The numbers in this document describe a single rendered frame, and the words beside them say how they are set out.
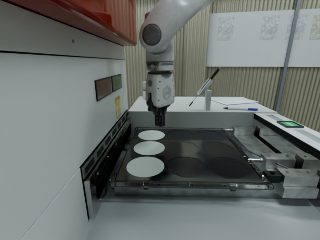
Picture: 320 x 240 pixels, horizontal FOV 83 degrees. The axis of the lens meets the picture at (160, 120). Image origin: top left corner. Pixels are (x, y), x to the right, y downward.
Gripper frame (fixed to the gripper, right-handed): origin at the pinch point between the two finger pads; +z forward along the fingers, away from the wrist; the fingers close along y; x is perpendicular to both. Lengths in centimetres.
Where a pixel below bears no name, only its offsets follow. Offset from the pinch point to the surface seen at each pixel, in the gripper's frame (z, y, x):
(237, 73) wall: -2, 249, 43
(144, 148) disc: 7.9, -7.3, 0.8
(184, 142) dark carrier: 8.0, 5.0, -6.8
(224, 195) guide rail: 15.0, -4.1, -24.5
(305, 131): 2.2, 23.3, -38.8
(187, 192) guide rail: 14.3, -9.7, -16.6
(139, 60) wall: -21, 180, 179
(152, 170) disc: 7.9, -15.2, -9.1
